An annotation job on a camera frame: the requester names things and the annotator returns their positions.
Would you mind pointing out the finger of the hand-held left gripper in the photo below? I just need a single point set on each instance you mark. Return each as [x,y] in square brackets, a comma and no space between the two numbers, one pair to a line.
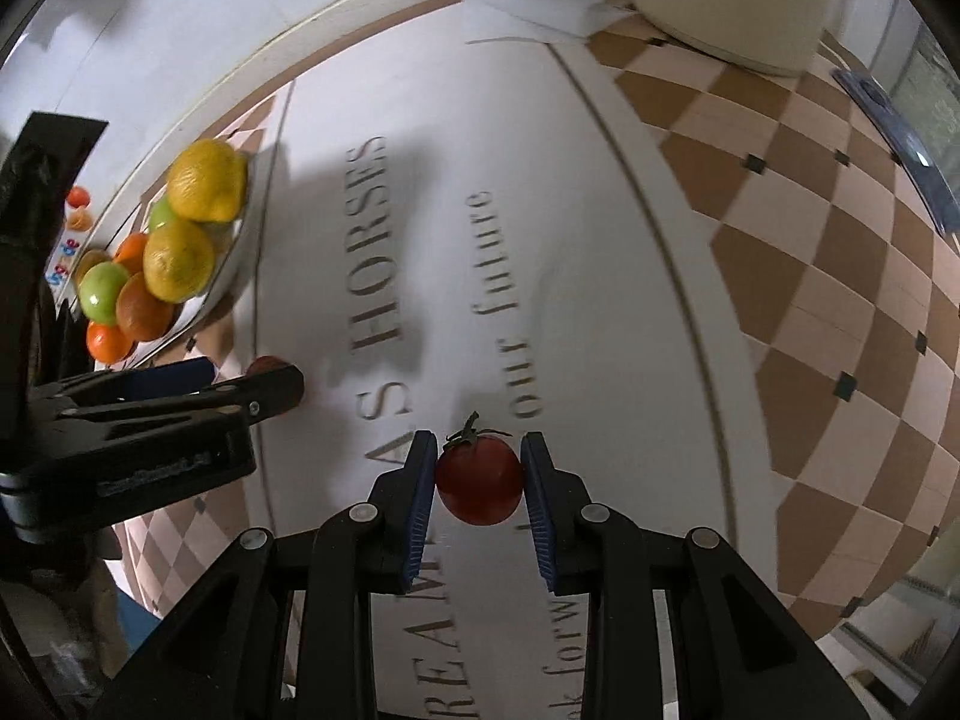
[172,375]
[225,401]

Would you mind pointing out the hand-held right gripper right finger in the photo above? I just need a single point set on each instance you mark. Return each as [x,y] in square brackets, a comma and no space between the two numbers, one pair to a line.
[538,510]

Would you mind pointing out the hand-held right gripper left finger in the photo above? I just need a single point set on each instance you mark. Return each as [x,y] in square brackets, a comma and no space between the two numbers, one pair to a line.
[420,510]

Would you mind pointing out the red cherry tomato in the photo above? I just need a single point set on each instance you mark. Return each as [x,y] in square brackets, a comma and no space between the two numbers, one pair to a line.
[266,366]
[480,484]

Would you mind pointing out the dark brownish orange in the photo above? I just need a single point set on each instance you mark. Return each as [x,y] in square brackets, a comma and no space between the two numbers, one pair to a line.
[142,311]

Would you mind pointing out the green apple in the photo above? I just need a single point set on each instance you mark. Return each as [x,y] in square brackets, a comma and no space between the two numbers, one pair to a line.
[101,292]
[161,216]

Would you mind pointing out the greenish yellow lemon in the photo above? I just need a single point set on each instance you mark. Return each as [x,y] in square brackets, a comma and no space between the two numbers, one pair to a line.
[178,259]

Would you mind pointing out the brown-green round fruit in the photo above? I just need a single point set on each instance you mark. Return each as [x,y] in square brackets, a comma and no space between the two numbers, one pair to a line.
[90,261]

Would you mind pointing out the checkered brown table mat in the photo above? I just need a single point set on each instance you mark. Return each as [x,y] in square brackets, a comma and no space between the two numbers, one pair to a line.
[600,277]

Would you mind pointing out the white folded tissue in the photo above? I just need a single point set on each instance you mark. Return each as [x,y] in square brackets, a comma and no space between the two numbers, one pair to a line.
[540,15]

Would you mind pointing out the cream utensil holder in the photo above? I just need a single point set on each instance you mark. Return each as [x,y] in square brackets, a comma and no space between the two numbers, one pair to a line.
[735,0]

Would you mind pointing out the sliding glass door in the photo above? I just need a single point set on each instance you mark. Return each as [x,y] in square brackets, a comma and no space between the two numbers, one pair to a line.
[934,82]

